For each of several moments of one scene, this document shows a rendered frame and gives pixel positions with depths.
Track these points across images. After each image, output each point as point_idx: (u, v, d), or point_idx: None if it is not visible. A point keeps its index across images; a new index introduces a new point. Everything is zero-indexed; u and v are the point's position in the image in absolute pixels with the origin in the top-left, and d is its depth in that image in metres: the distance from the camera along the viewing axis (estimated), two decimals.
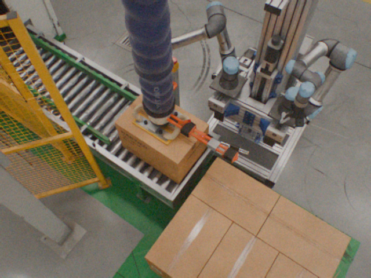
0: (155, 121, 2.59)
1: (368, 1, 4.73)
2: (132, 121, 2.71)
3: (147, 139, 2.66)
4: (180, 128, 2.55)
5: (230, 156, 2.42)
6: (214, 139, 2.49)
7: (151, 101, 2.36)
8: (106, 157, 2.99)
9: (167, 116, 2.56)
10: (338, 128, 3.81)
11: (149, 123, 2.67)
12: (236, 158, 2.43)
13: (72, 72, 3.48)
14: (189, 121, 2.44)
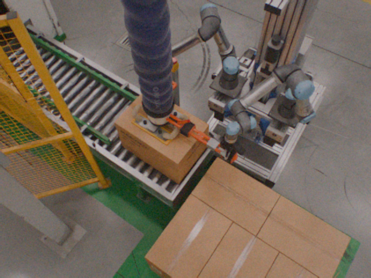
0: (154, 121, 2.59)
1: (368, 1, 4.73)
2: (131, 121, 2.71)
3: (147, 139, 2.66)
4: None
5: (229, 156, 2.43)
6: (213, 139, 2.50)
7: (149, 101, 2.36)
8: (106, 157, 2.99)
9: (166, 116, 2.57)
10: (338, 128, 3.81)
11: (148, 123, 2.67)
12: (235, 159, 2.43)
13: (72, 72, 3.48)
14: (188, 121, 2.44)
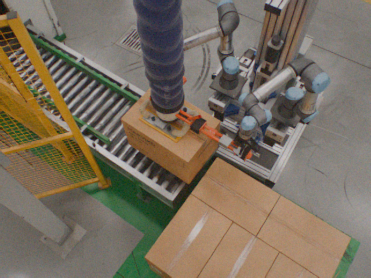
0: (163, 117, 2.46)
1: (368, 1, 4.73)
2: (139, 118, 2.58)
3: (155, 136, 2.53)
4: (190, 124, 2.42)
5: (243, 153, 2.29)
6: (226, 136, 2.36)
7: (159, 95, 2.23)
8: (106, 157, 2.99)
9: (176, 112, 2.44)
10: (338, 128, 3.81)
11: (156, 120, 2.54)
12: (249, 157, 2.30)
13: (72, 72, 3.48)
14: (199, 117, 2.31)
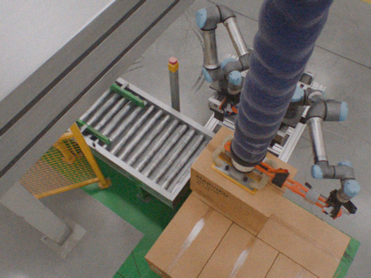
0: (240, 168, 2.28)
1: (368, 1, 4.73)
2: (211, 167, 2.39)
3: (230, 188, 2.34)
4: (271, 177, 2.24)
5: None
6: (312, 191, 2.18)
7: (246, 150, 2.04)
8: (106, 157, 2.99)
9: None
10: (338, 128, 3.81)
11: (231, 169, 2.35)
12: (339, 215, 2.12)
13: None
14: (286, 171, 2.13)
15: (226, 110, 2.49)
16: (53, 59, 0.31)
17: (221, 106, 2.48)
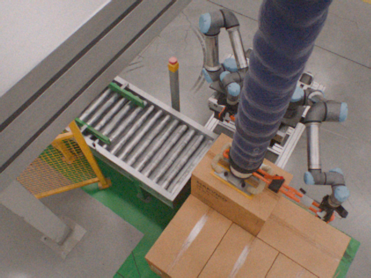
0: (239, 175, 2.40)
1: (368, 1, 4.73)
2: (210, 172, 2.52)
3: (229, 193, 2.46)
4: (268, 183, 2.36)
5: (326, 216, 2.23)
6: (306, 196, 2.30)
7: (243, 158, 2.16)
8: (106, 157, 2.99)
9: None
10: (338, 128, 3.81)
11: (230, 175, 2.47)
12: (333, 219, 2.24)
13: None
14: (282, 178, 2.25)
15: (225, 119, 2.61)
16: (50, 57, 0.32)
17: (219, 114, 2.60)
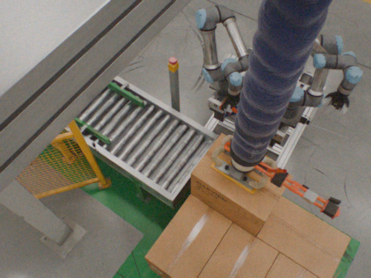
0: (240, 168, 2.31)
1: (368, 1, 4.73)
2: (211, 166, 2.42)
3: (228, 193, 2.47)
4: (271, 177, 2.27)
5: (331, 211, 2.14)
6: (311, 191, 2.21)
7: (246, 150, 2.07)
8: (106, 157, 2.99)
9: None
10: (338, 128, 3.81)
11: (231, 169, 2.38)
12: (338, 215, 2.15)
13: None
14: (285, 171, 2.15)
15: (226, 111, 2.52)
16: (50, 57, 0.32)
17: (221, 106, 2.50)
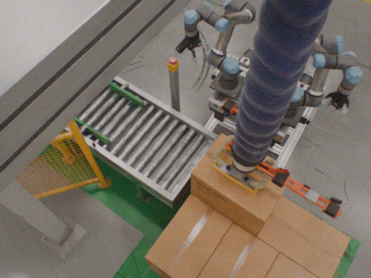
0: (242, 168, 2.31)
1: (368, 1, 4.73)
2: (212, 166, 2.42)
3: (228, 193, 2.47)
4: (272, 177, 2.27)
5: (333, 211, 2.14)
6: (312, 190, 2.21)
7: (247, 151, 2.07)
8: (106, 157, 2.99)
9: None
10: (338, 128, 3.81)
11: (232, 169, 2.38)
12: (339, 215, 2.14)
13: None
14: (286, 171, 2.15)
15: (227, 111, 2.52)
16: (50, 57, 0.32)
17: (222, 106, 2.50)
